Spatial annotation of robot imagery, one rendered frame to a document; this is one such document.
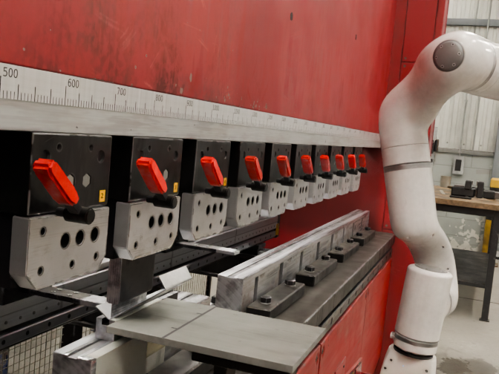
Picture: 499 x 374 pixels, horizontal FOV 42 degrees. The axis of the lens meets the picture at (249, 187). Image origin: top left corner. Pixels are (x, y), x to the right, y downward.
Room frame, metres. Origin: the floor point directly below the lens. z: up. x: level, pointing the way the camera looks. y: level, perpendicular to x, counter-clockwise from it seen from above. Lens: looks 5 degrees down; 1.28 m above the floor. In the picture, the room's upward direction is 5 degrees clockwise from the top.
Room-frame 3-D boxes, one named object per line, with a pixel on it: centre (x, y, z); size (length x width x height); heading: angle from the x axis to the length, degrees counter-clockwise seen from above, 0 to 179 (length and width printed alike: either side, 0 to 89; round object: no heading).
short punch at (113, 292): (0.94, 0.16, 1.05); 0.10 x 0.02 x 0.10; 161
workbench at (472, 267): (5.76, -1.90, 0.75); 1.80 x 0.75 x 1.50; 160
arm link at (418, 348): (1.20, -0.34, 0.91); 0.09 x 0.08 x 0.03; 67
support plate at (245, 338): (0.89, 0.02, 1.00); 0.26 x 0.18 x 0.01; 71
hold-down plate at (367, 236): (2.63, -0.48, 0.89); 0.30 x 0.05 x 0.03; 161
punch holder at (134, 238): (0.92, 0.17, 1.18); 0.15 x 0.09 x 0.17; 161
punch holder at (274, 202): (1.48, -0.03, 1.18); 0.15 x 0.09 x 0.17; 161
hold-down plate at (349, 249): (2.25, -0.35, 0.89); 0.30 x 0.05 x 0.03; 161
